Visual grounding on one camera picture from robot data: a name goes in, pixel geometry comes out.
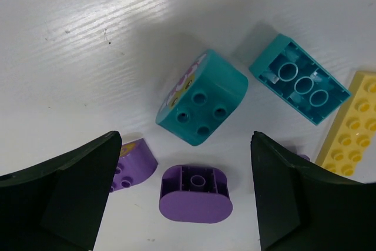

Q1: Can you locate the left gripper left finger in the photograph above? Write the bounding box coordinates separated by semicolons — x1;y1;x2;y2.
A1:
1;131;122;250

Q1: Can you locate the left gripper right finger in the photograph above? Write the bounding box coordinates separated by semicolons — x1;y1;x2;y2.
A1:
250;132;375;250

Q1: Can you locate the teal rectangular lego brick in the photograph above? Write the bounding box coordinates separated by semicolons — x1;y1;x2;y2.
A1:
249;34;351;125

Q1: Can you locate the teal rounded lego brick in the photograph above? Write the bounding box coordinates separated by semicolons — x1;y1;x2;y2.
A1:
156;49;249;146

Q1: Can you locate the dark purple lego plate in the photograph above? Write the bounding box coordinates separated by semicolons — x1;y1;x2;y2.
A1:
298;154;310;162

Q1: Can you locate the long yellow lego plate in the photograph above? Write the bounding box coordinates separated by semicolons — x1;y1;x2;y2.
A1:
315;71;375;176

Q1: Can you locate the purple rounded lego brick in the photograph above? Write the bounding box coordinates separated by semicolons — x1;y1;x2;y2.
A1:
110;138;158;193

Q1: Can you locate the purple oval lego brick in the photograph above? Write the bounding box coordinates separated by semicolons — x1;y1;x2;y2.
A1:
159;165;233;224

